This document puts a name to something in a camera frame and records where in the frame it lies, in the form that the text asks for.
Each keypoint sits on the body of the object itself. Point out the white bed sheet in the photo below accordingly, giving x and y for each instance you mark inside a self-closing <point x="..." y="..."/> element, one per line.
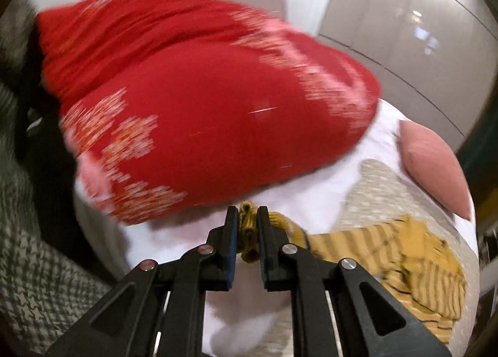
<point x="248" y="320"/>

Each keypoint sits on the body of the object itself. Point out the white wardrobe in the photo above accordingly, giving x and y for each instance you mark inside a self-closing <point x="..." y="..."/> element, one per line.
<point x="435" y="59"/>

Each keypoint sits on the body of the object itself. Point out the beige spotted quilt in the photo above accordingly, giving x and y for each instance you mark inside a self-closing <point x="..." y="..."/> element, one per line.
<point x="381" y="195"/>

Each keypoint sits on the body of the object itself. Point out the grey houndstooth cloth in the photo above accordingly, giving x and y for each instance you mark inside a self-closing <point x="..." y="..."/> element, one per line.
<point x="42" y="292"/>

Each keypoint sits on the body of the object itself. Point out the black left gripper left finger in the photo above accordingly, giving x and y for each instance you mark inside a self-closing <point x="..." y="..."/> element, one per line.
<point x="157" y="309"/>

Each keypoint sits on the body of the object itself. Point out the red embroidered pillow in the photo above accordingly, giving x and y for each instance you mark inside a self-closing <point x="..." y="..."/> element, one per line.
<point x="172" y="104"/>

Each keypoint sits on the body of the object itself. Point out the pink knit cushion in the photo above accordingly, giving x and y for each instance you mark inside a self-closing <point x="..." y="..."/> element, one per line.
<point x="430" y="161"/>

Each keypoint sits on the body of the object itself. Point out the yellow striped knit sweater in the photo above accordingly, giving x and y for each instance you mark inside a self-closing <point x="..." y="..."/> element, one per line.
<point x="417" y="267"/>

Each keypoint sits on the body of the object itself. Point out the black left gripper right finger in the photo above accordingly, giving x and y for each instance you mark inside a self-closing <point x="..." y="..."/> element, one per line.
<point x="338" y="308"/>

